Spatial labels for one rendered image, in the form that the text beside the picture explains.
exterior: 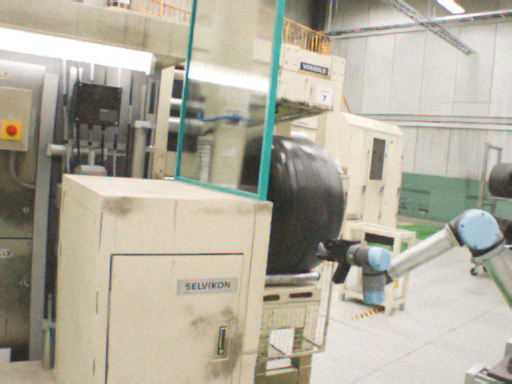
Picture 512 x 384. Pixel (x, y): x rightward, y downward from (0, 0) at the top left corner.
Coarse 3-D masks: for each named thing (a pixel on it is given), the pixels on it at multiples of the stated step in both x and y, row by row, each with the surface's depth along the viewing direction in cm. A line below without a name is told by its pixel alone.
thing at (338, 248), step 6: (330, 240) 175; (336, 240) 173; (342, 240) 174; (348, 240) 174; (330, 246) 175; (336, 246) 173; (342, 246) 171; (348, 246) 168; (330, 252) 175; (336, 252) 173; (342, 252) 172; (336, 258) 173; (348, 264) 168
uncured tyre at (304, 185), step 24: (288, 144) 187; (312, 144) 196; (288, 168) 179; (312, 168) 183; (336, 168) 190; (288, 192) 176; (312, 192) 178; (336, 192) 184; (288, 216) 176; (312, 216) 178; (336, 216) 184; (288, 240) 178; (312, 240) 182; (288, 264) 186; (312, 264) 193
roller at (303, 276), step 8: (280, 272) 193; (288, 272) 194; (296, 272) 195; (304, 272) 197; (312, 272) 199; (272, 280) 188; (280, 280) 190; (288, 280) 192; (296, 280) 194; (304, 280) 196; (312, 280) 198
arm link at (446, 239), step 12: (444, 228) 164; (456, 228) 159; (432, 240) 163; (444, 240) 161; (456, 240) 159; (408, 252) 166; (420, 252) 164; (432, 252) 162; (444, 252) 163; (396, 264) 167; (408, 264) 165; (420, 264) 165; (384, 276) 168; (396, 276) 167
